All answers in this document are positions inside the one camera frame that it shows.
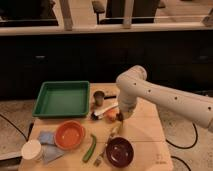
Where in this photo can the yellow corn cob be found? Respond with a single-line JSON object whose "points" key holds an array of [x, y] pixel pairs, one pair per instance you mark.
{"points": [[116, 129]]}

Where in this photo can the metal cup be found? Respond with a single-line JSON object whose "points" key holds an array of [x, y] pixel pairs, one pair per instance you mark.
{"points": [[99, 98]]}

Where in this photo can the green chili pepper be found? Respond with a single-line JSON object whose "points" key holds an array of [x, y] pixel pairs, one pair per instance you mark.
{"points": [[91, 149]]}

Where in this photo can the dark maroon bowl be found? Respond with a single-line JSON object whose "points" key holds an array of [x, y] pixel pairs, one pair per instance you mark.
{"points": [[119, 152]]}

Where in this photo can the blue cloth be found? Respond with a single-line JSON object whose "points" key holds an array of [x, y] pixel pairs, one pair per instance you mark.
{"points": [[51, 151]]}

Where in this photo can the red orange bowl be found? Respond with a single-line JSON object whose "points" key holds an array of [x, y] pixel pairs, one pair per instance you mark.
{"points": [[69, 135]]}

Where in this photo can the metal fork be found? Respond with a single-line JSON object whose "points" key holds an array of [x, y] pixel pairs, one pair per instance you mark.
{"points": [[99, 158]]}

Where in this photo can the white round container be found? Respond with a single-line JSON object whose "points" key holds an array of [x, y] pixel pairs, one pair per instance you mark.
{"points": [[32, 150]]}

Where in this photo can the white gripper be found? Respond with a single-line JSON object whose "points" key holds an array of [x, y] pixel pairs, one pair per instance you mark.
{"points": [[126, 108]]}

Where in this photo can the orange fruit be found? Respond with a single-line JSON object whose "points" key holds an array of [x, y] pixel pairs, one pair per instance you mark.
{"points": [[112, 114]]}

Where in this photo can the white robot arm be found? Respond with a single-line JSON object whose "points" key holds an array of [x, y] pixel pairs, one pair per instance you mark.
{"points": [[133, 84]]}

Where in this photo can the green plastic tray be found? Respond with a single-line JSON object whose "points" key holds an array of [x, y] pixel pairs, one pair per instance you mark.
{"points": [[62, 99]]}

